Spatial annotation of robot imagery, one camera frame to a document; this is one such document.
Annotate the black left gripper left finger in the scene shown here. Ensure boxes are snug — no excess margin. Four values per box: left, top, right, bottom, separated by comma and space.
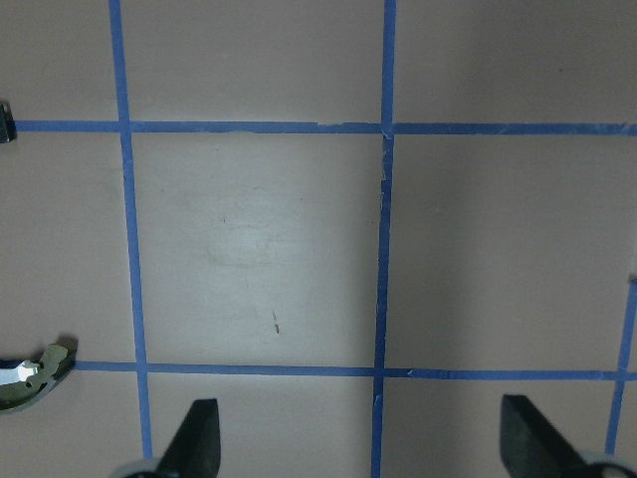
155, 398, 220, 478

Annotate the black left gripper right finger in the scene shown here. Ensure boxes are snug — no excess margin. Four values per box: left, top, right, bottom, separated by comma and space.
500, 394, 586, 478

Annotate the olive curved brake shoe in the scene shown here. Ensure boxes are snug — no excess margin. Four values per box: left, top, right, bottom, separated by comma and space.
1, 337, 79, 415

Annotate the brown paper table cover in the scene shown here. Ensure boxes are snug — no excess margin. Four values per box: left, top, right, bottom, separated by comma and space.
1, 1, 636, 477

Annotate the small black plastic block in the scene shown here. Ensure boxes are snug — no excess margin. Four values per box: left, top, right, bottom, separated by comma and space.
0, 102, 17, 144

